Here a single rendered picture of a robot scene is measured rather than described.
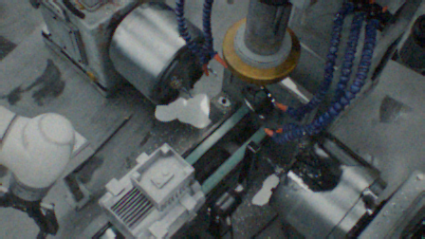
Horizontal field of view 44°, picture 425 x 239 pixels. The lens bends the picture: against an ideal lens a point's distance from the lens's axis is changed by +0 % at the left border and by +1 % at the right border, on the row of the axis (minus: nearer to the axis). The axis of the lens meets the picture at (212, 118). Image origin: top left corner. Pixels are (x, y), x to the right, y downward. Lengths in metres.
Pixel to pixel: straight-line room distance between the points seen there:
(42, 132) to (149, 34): 0.52
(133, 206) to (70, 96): 0.63
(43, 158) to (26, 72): 0.86
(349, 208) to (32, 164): 0.70
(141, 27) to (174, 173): 0.42
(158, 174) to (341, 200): 0.44
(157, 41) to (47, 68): 0.55
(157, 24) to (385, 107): 0.83
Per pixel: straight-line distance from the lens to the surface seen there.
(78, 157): 1.40
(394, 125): 1.83
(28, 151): 1.06
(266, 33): 1.11
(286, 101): 1.42
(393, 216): 1.29
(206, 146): 1.54
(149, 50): 1.43
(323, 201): 1.27
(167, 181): 1.28
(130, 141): 1.68
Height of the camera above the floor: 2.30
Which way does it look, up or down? 61 degrees down
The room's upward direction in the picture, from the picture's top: 5 degrees clockwise
